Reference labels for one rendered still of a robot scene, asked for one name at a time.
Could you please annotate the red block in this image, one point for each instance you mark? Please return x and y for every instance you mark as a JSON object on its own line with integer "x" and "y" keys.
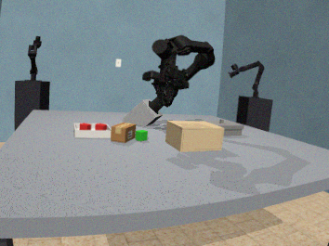
{"x": 85, "y": 126}
{"x": 100, "y": 126}

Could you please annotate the green block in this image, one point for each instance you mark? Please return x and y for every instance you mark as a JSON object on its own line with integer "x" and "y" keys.
{"x": 141, "y": 135}

